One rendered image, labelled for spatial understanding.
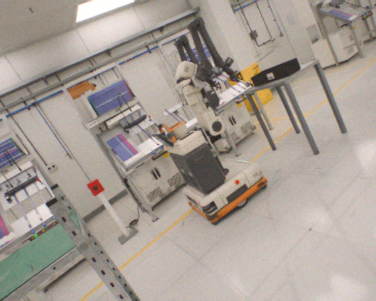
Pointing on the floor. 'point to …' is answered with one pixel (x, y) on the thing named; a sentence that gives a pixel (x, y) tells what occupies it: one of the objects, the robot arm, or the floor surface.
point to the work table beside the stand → (296, 103)
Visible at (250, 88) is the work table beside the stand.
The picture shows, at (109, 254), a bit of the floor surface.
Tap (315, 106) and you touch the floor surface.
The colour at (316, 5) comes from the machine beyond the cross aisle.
